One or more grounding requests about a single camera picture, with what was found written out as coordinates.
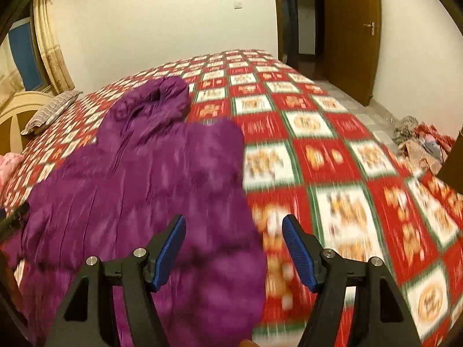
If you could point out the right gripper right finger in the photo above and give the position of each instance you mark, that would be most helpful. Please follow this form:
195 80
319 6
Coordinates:
380 315

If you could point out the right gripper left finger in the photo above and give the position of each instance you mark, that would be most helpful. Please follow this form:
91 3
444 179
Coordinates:
87 315

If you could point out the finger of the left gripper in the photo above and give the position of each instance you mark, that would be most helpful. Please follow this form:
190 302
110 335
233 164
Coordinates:
13 222

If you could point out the purple down jacket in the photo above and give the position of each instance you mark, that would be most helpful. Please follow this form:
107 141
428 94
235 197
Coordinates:
110 197

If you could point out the pile of clothes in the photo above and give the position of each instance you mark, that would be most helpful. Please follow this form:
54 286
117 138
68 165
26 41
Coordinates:
421 146

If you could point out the pink floral pillow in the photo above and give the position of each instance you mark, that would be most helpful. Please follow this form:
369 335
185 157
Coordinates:
8 165

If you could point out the cream wooden headboard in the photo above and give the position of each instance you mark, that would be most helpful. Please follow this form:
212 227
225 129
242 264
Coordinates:
15 115

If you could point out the grey striped pillow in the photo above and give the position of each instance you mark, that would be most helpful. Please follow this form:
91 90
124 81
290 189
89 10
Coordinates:
48 113

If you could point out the dark wooden furniture corner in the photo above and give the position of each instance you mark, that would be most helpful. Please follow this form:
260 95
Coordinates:
452 170

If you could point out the red checkered bed sheet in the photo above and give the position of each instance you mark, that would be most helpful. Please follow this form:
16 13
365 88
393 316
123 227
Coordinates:
305 154

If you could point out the beige floral curtain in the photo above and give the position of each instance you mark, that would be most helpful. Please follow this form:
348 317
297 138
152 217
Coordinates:
49 47

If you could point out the blue window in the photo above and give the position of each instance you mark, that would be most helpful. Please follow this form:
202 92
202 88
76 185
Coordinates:
24 55

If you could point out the brown wooden door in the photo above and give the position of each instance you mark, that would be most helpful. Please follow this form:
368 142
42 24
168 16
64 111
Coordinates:
351 53

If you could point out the metal door handle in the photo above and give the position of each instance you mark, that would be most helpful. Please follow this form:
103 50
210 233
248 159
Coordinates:
371 26

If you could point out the white wall switch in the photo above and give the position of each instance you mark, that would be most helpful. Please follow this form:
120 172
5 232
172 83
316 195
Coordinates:
237 5

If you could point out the dark wooden door frame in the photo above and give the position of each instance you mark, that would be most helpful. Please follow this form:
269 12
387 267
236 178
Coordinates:
301 33

